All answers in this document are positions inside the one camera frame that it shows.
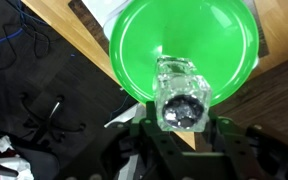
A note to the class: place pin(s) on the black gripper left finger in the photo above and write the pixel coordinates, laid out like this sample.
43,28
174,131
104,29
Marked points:
117,156

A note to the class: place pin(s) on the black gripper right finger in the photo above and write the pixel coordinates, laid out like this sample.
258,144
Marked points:
260,156

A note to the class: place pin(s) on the clear plastic cup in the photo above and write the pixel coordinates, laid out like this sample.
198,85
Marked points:
180,93

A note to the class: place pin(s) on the green round plate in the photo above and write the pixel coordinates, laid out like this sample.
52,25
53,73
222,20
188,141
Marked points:
184,30

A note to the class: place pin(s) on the aluminium profile bar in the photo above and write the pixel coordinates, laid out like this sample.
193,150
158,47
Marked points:
124,116

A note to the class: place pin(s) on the black office chair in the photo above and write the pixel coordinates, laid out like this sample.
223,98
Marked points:
40,133

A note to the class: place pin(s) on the white kitchen scale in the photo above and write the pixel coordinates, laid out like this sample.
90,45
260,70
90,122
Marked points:
104,11

